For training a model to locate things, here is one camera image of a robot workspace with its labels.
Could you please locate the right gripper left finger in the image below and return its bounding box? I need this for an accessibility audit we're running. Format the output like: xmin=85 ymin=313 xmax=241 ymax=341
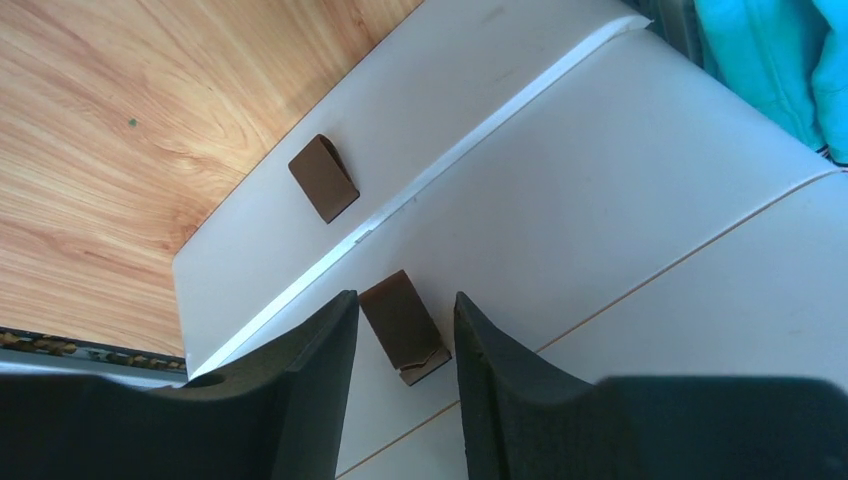
xmin=1 ymin=290 xmax=359 ymax=479

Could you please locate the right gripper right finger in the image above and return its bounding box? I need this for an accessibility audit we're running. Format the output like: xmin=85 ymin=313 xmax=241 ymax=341
xmin=454 ymin=293 xmax=847 ymax=479

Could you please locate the white three-drawer storage unit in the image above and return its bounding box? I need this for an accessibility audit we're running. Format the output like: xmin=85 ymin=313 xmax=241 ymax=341
xmin=172 ymin=0 xmax=848 ymax=480

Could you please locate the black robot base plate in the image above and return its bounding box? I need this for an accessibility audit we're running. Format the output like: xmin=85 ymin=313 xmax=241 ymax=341
xmin=1 ymin=327 xmax=188 ymax=389

